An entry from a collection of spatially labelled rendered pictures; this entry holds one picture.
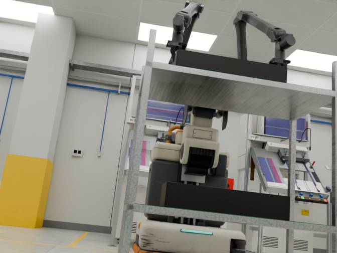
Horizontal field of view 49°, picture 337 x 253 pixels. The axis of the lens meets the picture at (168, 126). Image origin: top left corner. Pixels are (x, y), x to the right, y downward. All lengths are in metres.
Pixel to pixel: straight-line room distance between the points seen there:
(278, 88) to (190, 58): 0.45
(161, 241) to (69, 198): 3.57
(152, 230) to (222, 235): 0.41
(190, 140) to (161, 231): 0.57
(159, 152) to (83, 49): 3.85
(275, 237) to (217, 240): 2.13
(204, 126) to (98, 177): 3.43
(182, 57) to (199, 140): 0.65
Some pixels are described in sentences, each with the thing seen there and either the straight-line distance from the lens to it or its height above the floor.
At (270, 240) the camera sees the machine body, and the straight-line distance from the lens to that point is 4.31.
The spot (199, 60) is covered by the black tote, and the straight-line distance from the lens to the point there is 1.86.
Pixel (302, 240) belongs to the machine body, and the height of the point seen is 0.23.
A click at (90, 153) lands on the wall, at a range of 5.67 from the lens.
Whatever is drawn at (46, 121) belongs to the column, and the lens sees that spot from 5.30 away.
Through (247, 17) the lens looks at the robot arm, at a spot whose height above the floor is 1.54.
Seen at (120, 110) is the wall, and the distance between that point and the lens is 5.81.
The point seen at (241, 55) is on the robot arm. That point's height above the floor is 1.35.
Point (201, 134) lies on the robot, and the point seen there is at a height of 0.84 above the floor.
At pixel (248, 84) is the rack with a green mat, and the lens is 1.69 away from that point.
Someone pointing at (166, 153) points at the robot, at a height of 0.73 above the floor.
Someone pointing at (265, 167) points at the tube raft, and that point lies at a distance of 4.23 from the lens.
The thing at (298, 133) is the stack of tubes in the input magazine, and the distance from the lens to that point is 4.74.
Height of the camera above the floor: 0.31
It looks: 14 degrees up
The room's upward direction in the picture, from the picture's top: 6 degrees clockwise
